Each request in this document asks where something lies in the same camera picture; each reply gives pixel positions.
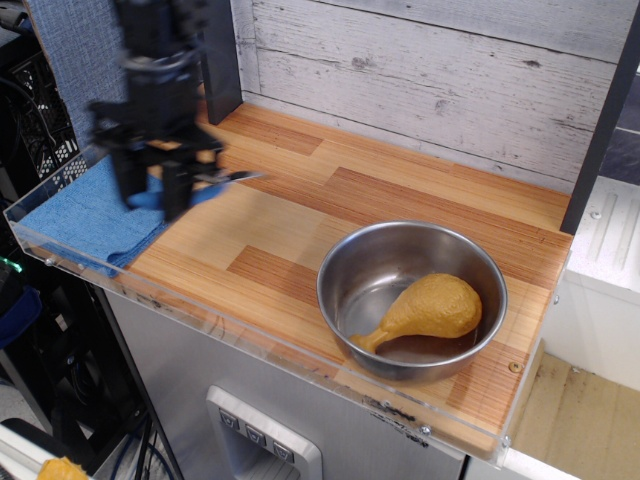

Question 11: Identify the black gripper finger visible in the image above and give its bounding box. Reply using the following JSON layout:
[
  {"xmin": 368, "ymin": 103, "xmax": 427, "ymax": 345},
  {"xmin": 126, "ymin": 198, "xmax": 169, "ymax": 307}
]
[
  {"xmin": 111, "ymin": 147, "xmax": 148, "ymax": 205},
  {"xmin": 161, "ymin": 162, "xmax": 194, "ymax": 222}
]

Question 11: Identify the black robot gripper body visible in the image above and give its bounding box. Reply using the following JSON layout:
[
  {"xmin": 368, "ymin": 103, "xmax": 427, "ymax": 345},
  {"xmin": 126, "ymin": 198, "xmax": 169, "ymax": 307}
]
[{"xmin": 89, "ymin": 52, "xmax": 223, "ymax": 173}]

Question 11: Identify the blue handled metal spoon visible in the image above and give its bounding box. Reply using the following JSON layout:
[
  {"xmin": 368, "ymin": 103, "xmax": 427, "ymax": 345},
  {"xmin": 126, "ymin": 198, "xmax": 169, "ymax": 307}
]
[{"xmin": 126, "ymin": 171, "xmax": 265, "ymax": 212}]

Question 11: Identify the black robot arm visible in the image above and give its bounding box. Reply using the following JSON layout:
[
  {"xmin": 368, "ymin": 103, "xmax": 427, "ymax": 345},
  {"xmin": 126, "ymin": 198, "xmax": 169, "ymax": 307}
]
[{"xmin": 89, "ymin": 1, "xmax": 230, "ymax": 222}]

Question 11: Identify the blue folded cloth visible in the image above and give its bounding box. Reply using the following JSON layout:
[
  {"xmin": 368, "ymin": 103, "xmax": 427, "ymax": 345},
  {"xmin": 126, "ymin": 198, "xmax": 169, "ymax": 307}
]
[{"xmin": 17, "ymin": 156, "xmax": 168, "ymax": 278}]

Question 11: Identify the black plastic crate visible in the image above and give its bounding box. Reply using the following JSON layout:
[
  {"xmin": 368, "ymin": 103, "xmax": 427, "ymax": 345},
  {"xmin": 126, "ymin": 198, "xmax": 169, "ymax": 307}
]
[{"xmin": 1, "ymin": 52, "xmax": 79, "ymax": 178}]

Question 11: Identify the blue fabric partition panel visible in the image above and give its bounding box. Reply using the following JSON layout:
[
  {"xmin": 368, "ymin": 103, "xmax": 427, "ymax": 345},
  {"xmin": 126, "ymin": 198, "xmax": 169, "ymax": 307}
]
[{"xmin": 25, "ymin": 1, "xmax": 126, "ymax": 144}]

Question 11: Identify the silver toy fridge cabinet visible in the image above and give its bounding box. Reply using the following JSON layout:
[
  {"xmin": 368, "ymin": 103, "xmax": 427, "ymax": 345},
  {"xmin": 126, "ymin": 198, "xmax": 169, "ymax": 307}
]
[{"xmin": 106, "ymin": 293, "xmax": 467, "ymax": 479}]

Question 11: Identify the stainless steel bowl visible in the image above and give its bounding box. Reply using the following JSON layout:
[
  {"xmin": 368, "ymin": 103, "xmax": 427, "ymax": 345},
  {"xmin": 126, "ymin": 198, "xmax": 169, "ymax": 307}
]
[{"xmin": 316, "ymin": 220, "xmax": 508, "ymax": 382}]

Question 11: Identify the toy chicken drumstick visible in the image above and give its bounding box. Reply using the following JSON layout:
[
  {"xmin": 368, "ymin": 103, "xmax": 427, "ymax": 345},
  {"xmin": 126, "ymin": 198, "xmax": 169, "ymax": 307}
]
[{"xmin": 350, "ymin": 273, "xmax": 483, "ymax": 354}]

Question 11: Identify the yellow object bottom left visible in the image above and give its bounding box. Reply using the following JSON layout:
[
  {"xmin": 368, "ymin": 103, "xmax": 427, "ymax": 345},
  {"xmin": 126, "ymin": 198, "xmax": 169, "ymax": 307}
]
[{"xmin": 36, "ymin": 457, "xmax": 89, "ymax": 480}]

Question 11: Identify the clear acrylic table guard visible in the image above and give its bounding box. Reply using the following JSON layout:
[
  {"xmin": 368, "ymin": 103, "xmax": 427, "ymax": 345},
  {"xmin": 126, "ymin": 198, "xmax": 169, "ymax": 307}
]
[{"xmin": 5, "ymin": 141, "xmax": 571, "ymax": 462}]

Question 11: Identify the white toy sink unit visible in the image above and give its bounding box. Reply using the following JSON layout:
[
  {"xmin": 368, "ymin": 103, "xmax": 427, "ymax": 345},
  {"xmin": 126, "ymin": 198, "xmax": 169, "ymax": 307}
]
[{"xmin": 541, "ymin": 176, "xmax": 639, "ymax": 390}]

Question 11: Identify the dark grey left post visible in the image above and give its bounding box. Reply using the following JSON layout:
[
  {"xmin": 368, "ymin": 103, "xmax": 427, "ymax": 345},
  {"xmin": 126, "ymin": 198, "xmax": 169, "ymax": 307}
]
[{"xmin": 200, "ymin": 0, "xmax": 243, "ymax": 125}]

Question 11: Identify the dark grey post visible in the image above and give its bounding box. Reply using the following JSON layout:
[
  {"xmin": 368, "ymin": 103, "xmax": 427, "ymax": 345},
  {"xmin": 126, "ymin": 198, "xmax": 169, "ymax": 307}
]
[
  {"xmin": 560, "ymin": 1, "xmax": 639, "ymax": 235},
  {"xmin": 200, "ymin": 0, "xmax": 243, "ymax": 125}
]

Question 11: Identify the dark grey right post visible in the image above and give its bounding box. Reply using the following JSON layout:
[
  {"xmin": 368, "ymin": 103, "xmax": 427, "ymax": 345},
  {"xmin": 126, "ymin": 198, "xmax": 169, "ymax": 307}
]
[{"xmin": 560, "ymin": 1, "xmax": 639, "ymax": 235}]

